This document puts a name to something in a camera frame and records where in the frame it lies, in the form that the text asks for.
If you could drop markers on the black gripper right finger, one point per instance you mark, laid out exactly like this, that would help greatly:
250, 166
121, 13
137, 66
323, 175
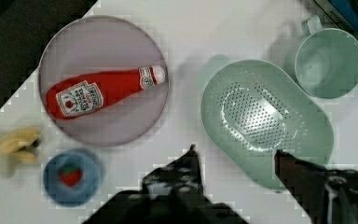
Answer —
328, 196

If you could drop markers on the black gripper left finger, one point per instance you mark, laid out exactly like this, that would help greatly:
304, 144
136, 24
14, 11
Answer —
172, 194

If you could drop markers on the green plastic strainer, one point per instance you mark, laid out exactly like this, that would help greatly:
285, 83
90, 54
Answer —
251, 109

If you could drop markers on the blue small bowl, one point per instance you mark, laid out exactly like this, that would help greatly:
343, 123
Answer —
87, 187

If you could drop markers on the strawberry toy in bowl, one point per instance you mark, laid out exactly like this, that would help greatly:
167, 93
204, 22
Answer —
70, 175

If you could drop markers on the green mug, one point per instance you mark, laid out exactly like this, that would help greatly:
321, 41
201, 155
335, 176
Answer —
324, 62

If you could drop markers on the red ketchup bottle toy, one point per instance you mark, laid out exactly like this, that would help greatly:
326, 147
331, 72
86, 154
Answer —
86, 94

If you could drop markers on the yellow banana toy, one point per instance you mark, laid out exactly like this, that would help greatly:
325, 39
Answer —
18, 143

